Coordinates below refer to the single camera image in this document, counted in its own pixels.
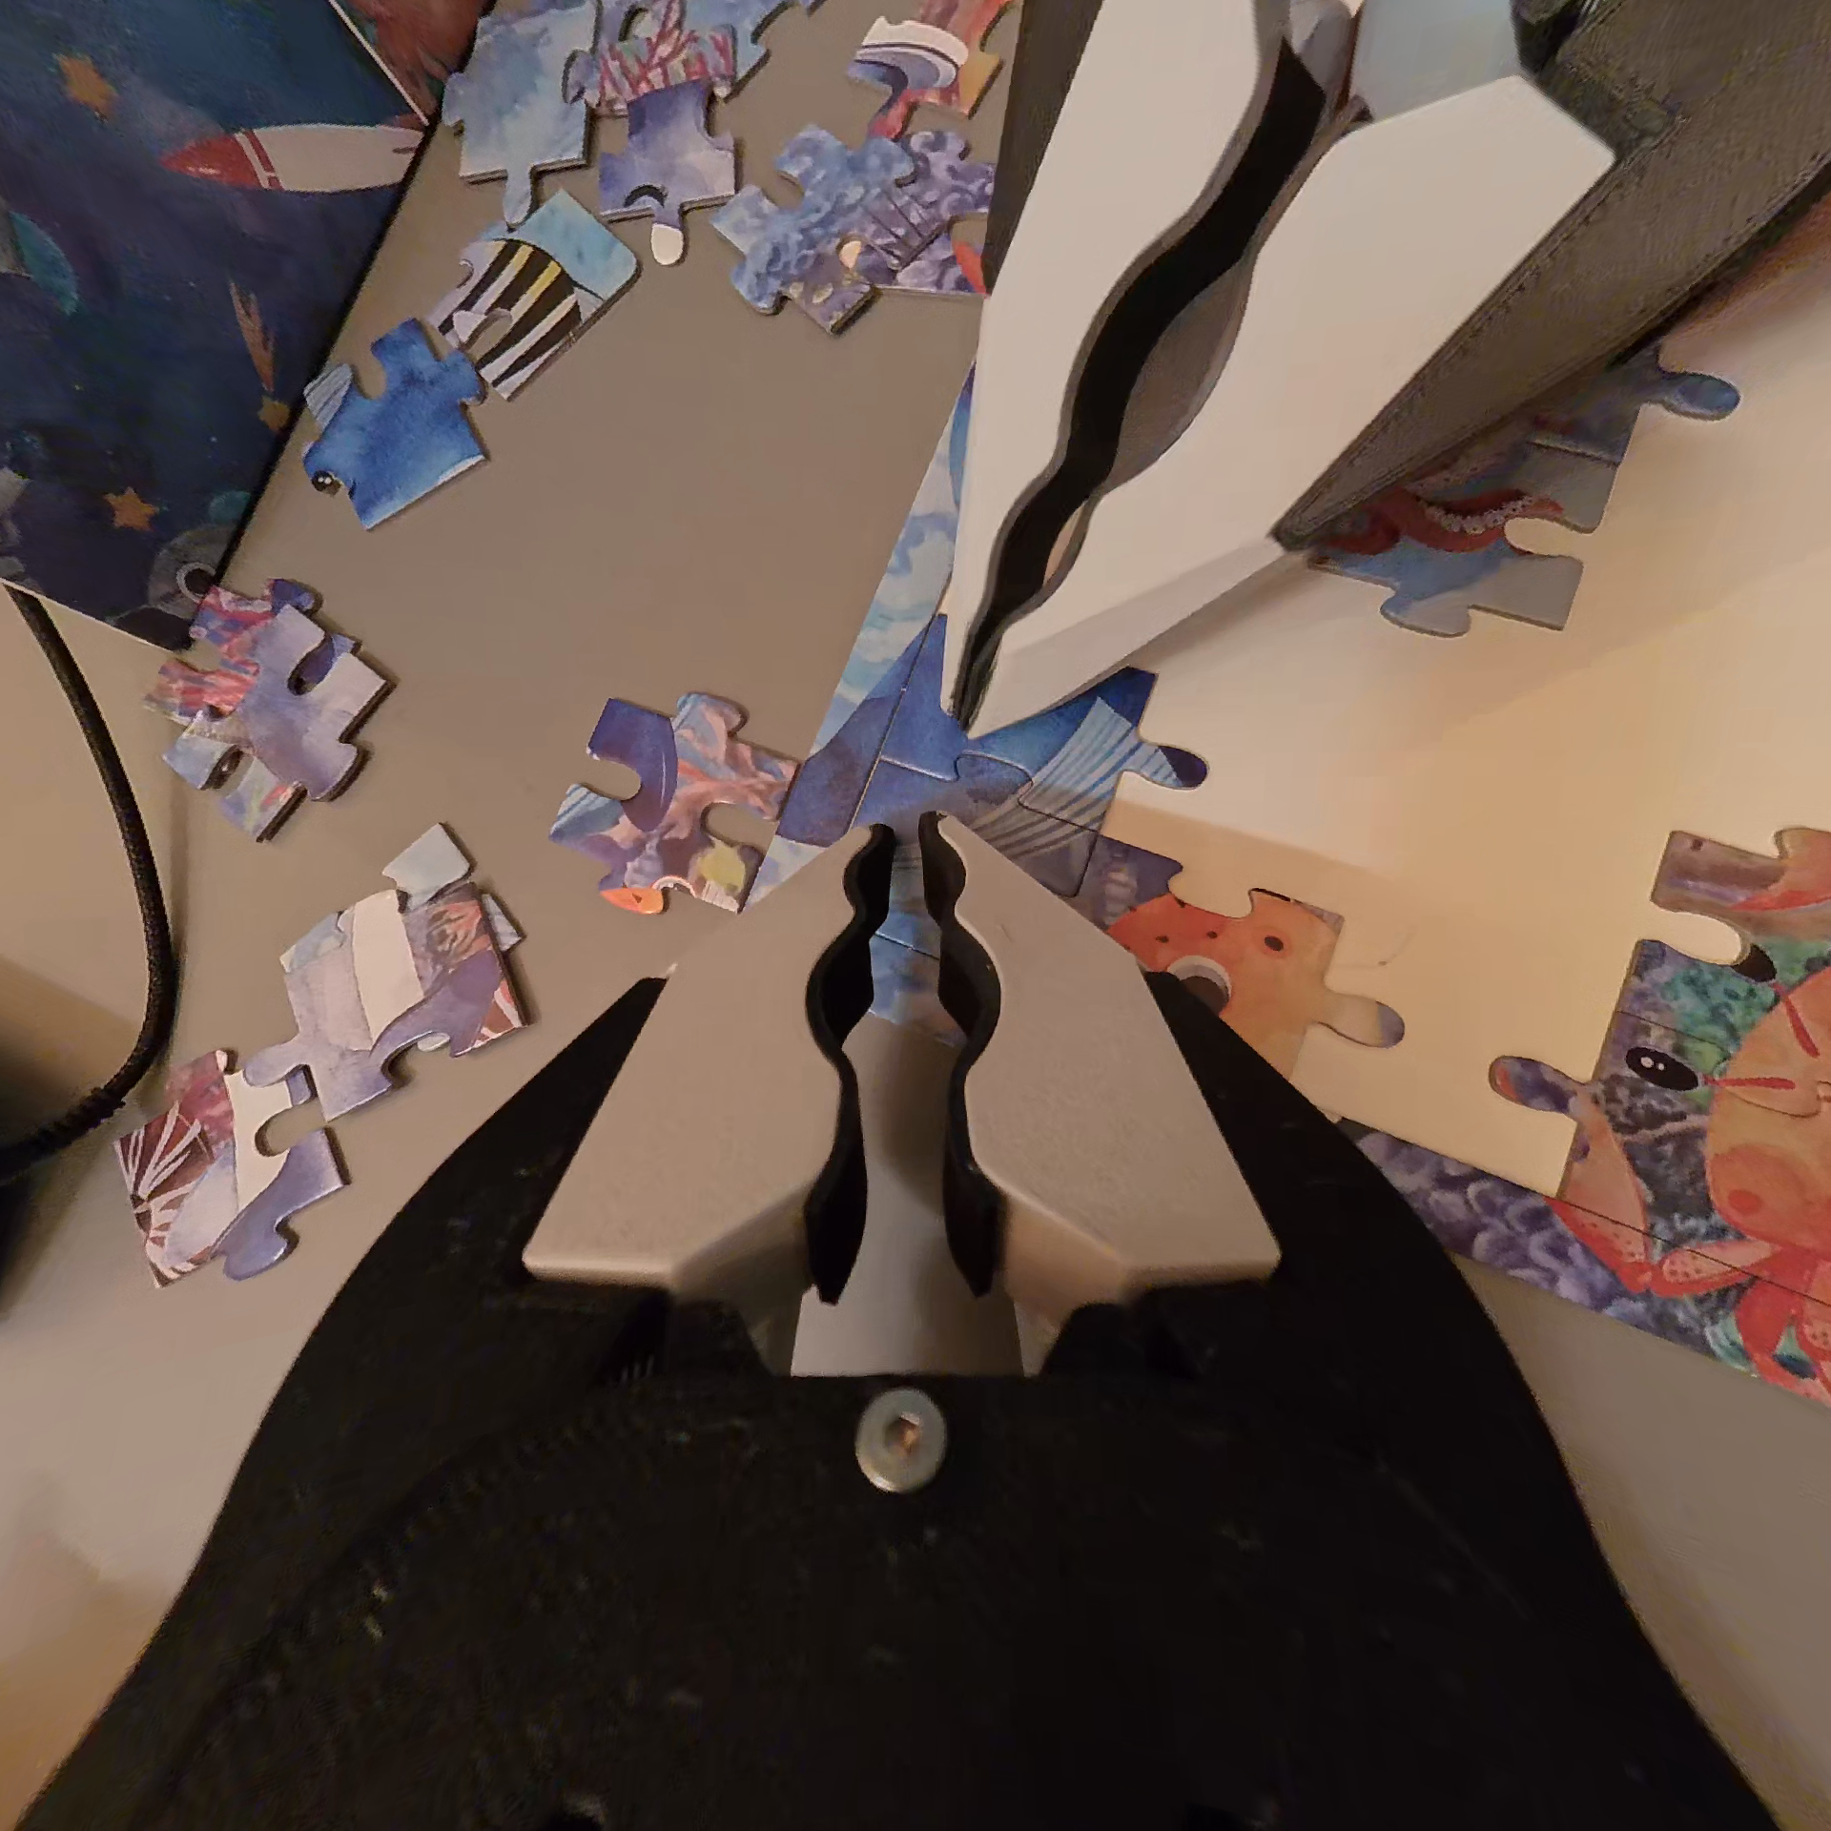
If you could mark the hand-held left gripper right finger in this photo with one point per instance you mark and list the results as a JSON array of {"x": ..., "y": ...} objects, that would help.
[{"x": 1117, "y": 1130}]

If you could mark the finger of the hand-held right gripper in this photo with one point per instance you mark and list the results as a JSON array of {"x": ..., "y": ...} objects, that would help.
[
  {"x": 1403, "y": 287},
  {"x": 1117, "y": 144}
]

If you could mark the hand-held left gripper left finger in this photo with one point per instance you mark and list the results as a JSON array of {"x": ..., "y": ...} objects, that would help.
[{"x": 688, "y": 1130}]

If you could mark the pink striped puzzle piece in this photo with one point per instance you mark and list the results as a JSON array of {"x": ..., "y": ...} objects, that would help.
[{"x": 930, "y": 71}]

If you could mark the orange pufferfish puzzle piece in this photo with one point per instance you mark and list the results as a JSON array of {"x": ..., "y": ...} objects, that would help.
[{"x": 1260, "y": 958}]

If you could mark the purple coral puzzle piece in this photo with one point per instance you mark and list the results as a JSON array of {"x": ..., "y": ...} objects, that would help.
[{"x": 672, "y": 802}]

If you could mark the striped whale tail puzzle piece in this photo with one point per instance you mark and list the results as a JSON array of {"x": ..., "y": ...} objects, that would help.
[{"x": 1088, "y": 752}]

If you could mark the white puzzle frame tray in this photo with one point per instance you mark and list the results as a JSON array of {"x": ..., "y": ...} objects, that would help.
[{"x": 1502, "y": 745}]

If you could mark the assembled octopus puzzle section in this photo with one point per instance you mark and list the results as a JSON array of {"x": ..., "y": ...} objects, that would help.
[{"x": 1502, "y": 558}]

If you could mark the blue wave corner puzzle piece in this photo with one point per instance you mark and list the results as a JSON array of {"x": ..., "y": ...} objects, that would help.
[{"x": 844, "y": 794}]

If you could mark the assembled crab puzzle section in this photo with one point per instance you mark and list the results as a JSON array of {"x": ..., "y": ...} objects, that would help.
[{"x": 1759, "y": 1117}]

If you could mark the pile of loose puzzle pieces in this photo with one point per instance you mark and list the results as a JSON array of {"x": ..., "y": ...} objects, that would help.
[{"x": 401, "y": 430}]

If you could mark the illustrated puzzle box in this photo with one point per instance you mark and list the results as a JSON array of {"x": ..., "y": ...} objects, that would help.
[{"x": 144, "y": 357}]

